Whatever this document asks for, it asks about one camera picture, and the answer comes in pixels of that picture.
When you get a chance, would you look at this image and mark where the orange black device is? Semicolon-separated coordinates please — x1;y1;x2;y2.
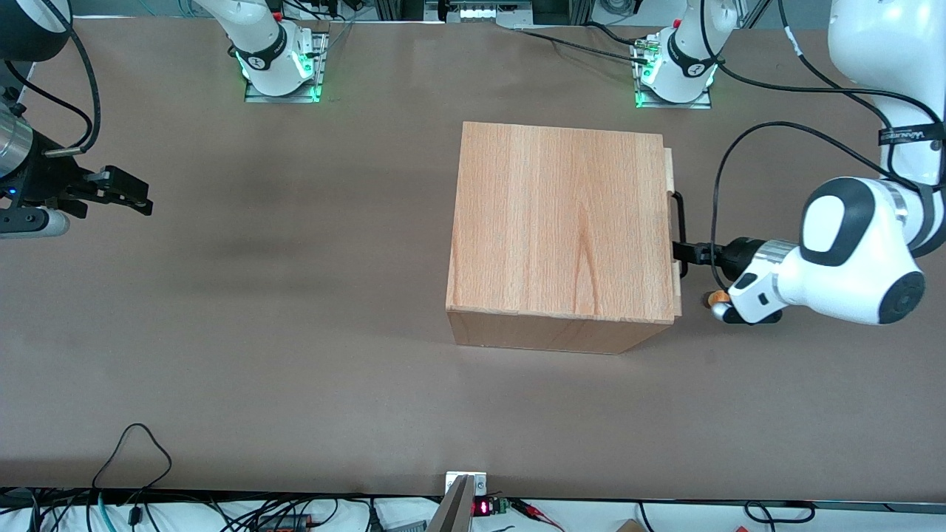
255;514;315;532

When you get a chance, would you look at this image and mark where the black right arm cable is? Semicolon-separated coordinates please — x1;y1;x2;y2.
4;0;102;157

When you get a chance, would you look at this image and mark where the red clip lead wire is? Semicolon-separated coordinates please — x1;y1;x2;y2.
510;499;566;531

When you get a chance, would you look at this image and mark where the black looped cable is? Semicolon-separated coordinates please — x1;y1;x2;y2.
92;423;173;490

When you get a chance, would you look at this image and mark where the black cable on table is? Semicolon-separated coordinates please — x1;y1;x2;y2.
515;24;653;66

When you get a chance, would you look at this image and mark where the black curled cable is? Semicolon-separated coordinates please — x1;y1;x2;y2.
744;501;816;524

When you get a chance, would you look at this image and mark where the white power strip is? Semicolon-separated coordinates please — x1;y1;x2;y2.
442;0;534;23

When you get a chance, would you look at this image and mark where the light wooden drawer cabinet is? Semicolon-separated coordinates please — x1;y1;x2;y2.
446;121;676;355

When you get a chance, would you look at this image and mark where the small aluminium bracket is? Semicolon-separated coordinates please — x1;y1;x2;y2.
445;471;489;497

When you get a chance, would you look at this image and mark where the light wooden drawer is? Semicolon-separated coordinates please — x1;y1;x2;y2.
663;148;681;320

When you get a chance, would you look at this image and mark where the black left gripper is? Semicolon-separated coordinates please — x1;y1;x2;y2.
673;236;766;285

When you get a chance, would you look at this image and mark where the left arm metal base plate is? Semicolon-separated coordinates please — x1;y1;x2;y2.
632;41;712;110

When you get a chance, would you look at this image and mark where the grey metal mount bar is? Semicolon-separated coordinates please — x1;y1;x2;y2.
427;475;475;532

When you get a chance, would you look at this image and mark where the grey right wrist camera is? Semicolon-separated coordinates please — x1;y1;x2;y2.
0;207;71;239

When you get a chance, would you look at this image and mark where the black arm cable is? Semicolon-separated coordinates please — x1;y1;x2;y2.
4;0;102;157
698;0;946;296

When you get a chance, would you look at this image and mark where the black metal drawer handle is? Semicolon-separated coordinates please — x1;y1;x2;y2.
667;191;690;280

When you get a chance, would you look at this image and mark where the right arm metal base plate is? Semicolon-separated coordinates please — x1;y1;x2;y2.
244;30;328;103

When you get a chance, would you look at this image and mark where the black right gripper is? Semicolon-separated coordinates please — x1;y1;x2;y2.
0;148;154;219

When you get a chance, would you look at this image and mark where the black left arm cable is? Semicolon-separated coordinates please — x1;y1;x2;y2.
698;0;946;296

